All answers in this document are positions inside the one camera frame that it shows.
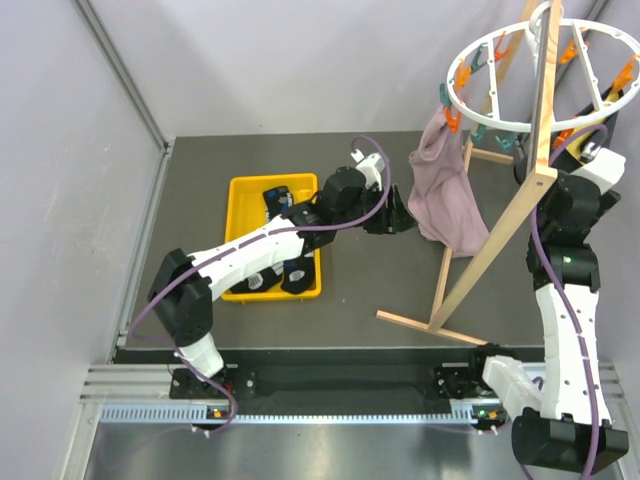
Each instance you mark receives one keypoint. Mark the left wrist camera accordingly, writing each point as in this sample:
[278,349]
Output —
[372,168]

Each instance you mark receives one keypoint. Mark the pink cloth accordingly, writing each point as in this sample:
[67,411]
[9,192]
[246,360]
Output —
[441,199]

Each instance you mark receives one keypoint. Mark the black yellow cloth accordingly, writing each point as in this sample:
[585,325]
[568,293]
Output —
[570,158]

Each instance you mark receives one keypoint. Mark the black sock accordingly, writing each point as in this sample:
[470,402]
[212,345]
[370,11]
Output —
[258,283]
[294,276]

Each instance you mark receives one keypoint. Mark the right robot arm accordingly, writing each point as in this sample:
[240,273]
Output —
[564,424]

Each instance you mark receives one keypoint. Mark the orange clothespin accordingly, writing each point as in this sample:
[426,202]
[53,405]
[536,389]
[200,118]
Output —
[453,118]

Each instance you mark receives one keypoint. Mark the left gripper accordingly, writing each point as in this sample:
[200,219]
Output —
[404,220]

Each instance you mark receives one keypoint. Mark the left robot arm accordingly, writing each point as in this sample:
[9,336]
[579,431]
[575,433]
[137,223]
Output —
[187,285]

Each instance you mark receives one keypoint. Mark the wooden hanger stand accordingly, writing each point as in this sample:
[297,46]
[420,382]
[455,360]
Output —
[539,179]

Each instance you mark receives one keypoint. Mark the teal clothespin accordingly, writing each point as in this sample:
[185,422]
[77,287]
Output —
[506,142]
[478,134]

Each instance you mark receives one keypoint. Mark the white round clip hanger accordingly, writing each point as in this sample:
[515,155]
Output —
[491,50]

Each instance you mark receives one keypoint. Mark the yellow plastic tray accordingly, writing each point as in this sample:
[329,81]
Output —
[247,211]

